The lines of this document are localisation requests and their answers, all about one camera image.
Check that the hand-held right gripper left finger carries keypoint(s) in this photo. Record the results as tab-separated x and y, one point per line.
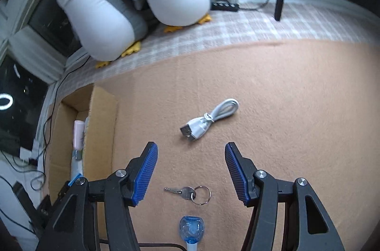
145	173

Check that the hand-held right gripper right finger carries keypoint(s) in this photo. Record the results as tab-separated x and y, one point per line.
234	170

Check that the cardboard box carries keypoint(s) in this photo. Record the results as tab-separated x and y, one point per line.
101	126

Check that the white lotion bottle blue cap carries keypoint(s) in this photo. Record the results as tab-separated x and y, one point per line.
76	168

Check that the toothbrush with clear blue cap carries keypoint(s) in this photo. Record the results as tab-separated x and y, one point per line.
191	228

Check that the small pink bottle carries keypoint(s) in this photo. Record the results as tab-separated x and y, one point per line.
79	135

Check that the tan mat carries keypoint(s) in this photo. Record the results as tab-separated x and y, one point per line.
282	90

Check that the plaid blanket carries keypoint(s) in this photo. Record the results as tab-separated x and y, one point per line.
252	25

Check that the black power strip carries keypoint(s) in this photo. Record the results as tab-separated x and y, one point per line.
224	6

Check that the large grey penguin plush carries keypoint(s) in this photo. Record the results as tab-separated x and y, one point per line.
98	10

